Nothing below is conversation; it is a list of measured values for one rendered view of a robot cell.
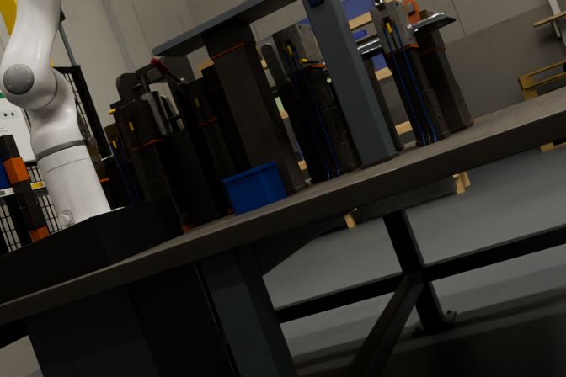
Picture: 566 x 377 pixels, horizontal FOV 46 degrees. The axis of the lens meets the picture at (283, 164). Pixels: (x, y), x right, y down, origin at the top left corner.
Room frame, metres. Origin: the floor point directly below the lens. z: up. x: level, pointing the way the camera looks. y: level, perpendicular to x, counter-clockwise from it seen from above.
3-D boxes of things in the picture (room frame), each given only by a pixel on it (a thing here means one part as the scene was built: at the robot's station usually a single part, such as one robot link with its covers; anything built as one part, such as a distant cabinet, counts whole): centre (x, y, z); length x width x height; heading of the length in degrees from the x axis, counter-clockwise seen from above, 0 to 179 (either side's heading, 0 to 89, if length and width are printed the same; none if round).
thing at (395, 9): (1.68, -0.37, 0.88); 0.12 x 0.07 x 0.36; 155
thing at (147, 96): (1.95, 0.26, 0.95); 0.18 x 0.13 x 0.49; 65
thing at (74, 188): (1.63, 0.49, 0.89); 0.19 x 0.19 x 0.18
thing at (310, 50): (1.79, -0.14, 0.90); 0.13 x 0.08 x 0.41; 155
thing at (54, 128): (1.67, 0.50, 1.10); 0.19 x 0.12 x 0.24; 1
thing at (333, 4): (1.58, -0.22, 0.92); 0.08 x 0.08 x 0.44; 65
